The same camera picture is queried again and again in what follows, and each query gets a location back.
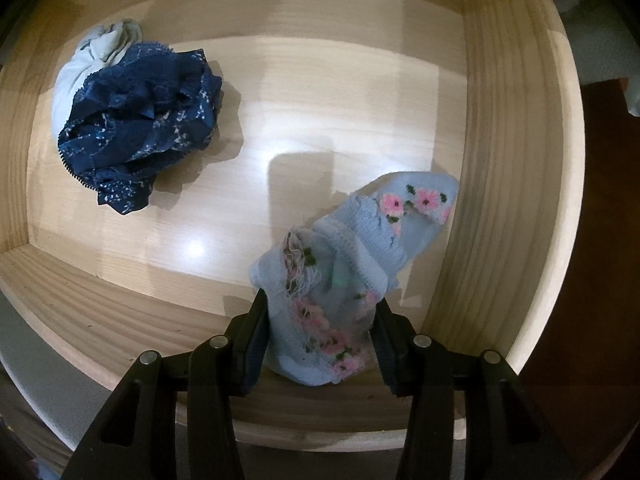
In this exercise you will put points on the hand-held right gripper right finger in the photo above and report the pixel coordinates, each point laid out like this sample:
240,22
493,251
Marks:
387,355

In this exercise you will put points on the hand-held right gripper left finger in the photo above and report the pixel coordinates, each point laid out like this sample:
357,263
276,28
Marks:
255,355

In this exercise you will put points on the light blue floral sock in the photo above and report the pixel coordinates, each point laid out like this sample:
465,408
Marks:
350,260

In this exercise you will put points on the grey-fronted wooden drawer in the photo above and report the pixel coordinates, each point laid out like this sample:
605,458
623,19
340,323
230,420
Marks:
300,110

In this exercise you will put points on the navy lace underwear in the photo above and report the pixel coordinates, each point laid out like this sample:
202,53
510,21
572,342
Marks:
135,125

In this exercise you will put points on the pale green underwear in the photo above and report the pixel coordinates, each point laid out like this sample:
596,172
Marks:
75,75

